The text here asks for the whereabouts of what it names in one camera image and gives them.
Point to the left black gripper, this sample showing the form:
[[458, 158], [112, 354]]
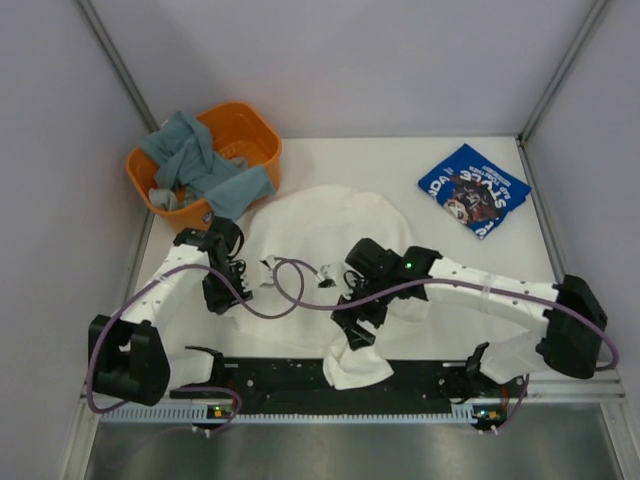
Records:
[[218, 302]]

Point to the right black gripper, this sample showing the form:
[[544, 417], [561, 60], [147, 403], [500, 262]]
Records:
[[358, 336]]

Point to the white t shirt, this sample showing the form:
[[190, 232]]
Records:
[[319, 225]]

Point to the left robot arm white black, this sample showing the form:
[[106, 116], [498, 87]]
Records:
[[127, 357]]

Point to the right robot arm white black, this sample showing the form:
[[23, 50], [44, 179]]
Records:
[[563, 322]]

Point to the teal grey t shirt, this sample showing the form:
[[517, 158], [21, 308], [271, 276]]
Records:
[[183, 152]]

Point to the orange plastic basket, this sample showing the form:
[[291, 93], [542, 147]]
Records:
[[238, 130]]

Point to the blue folded t shirt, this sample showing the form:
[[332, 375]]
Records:
[[475, 191]]

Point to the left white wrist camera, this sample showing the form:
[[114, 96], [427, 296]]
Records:
[[266, 269]]

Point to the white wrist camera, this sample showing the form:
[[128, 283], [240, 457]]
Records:
[[325, 277], [266, 269]]

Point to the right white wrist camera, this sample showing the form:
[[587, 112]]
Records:
[[325, 277]]

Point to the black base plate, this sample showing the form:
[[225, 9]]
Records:
[[298, 386]]

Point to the aluminium frame rail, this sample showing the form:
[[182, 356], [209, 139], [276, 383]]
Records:
[[542, 385]]

